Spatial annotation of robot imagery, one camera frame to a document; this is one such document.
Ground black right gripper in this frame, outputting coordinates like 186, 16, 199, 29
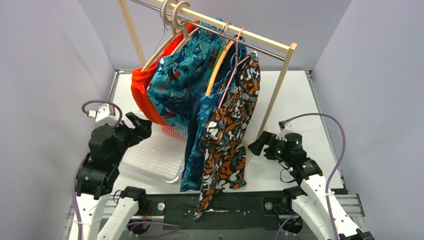
248, 130, 293, 163

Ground camouflage orange black shorts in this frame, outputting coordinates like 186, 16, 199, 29
193, 51, 261, 220

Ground pink wire hanger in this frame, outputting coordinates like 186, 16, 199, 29
217, 27, 247, 108

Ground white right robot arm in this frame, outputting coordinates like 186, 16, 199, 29
248, 131, 374, 240

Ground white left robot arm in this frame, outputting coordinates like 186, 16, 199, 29
69, 112, 153, 240

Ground orange mesh shorts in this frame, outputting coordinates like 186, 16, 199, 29
131, 25, 195, 126

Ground teal shark print shorts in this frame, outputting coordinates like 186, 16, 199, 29
147, 28, 223, 127

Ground blue leaf print shorts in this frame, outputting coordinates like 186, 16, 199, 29
180, 44, 246, 192

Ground navy blue shorts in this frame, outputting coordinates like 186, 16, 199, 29
183, 46, 235, 172

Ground green hanger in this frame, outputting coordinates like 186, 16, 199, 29
210, 46, 225, 81

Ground orange wooden hanger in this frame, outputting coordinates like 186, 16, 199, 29
205, 40, 234, 96

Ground left wooden hanger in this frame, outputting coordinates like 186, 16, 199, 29
141, 0, 186, 72

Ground white plastic basket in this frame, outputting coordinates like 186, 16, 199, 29
120, 124, 188, 183

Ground wooden clothes rack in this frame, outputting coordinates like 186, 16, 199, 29
134, 0, 297, 144

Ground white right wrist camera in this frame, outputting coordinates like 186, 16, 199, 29
277, 121, 294, 140

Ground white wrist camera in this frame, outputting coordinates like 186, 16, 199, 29
277, 121, 294, 140
87, 103, 119, 126

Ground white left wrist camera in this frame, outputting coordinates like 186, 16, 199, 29
87, 103, 119, 126

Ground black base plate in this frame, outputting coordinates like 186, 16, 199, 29
126, 191, 294, 237

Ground light blue wire hanger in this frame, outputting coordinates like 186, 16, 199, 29
152, 0, 173, 54

